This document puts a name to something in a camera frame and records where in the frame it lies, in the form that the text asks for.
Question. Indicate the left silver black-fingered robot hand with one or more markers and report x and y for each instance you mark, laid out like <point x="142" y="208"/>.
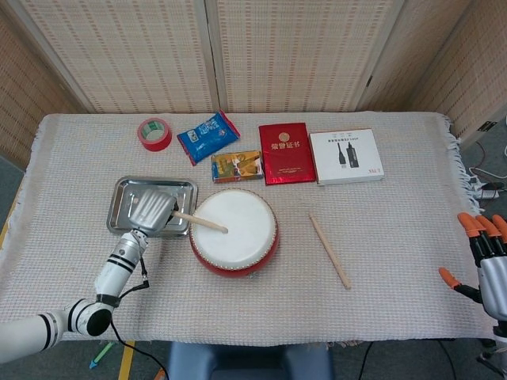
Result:
<point x="148" y="211"/>

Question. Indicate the right silver orange-tipped robot hand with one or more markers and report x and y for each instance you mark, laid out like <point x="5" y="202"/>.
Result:
<point x="493" y="277"/>

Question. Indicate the wooden drumstick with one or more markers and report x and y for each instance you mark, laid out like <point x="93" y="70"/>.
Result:
<point x="202" y="222"/>
<point x="329" y="251"/>

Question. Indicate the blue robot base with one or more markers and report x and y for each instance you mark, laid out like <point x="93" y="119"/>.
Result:
<point x="249" y="362"/>

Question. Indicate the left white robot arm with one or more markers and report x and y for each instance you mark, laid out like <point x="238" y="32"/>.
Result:
<point x="115" y="273"/>

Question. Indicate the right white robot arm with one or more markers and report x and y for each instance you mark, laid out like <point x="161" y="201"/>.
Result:
<point x="501" y="332"/>

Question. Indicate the rectangular metal tray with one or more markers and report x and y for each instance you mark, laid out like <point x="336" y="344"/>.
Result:
<point x="186" y="190"/>

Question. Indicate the red drum with white skin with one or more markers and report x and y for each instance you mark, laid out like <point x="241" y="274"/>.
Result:
<point x="237" y="245"/>

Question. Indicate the red tape roll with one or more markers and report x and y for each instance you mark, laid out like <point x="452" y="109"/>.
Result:
<point x="156" y="144"/>

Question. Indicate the white power strip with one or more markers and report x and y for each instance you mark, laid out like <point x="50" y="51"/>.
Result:
<point x="489" y="194"/>

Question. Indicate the blue snack packet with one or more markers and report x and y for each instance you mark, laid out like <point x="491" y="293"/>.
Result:
<point x="208" y="136"/>

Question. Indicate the small yellow colourful box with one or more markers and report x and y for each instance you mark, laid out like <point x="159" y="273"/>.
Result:
<point x="237" y="166"/>

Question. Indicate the red certificate booklet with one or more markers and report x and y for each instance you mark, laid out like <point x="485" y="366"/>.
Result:
<point x="287" y="158"/>

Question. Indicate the green pen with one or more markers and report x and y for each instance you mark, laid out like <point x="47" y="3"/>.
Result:
<point x="101" y="355"/>

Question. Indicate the white woven tablecloth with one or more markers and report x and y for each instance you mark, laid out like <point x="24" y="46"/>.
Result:
<point x="277" y="308"/>

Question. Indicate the small orange object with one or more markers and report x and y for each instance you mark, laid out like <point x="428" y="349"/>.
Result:
<point x="160" y="374"/>

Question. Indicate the bamboo folding screen panel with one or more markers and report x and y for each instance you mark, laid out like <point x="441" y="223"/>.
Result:
<point x="483" y="71"/>
<point x="420" y="47"/>
<point x="297" y="51"/>
<point x="119" y="51"/>
<point x="24" y="79"/>

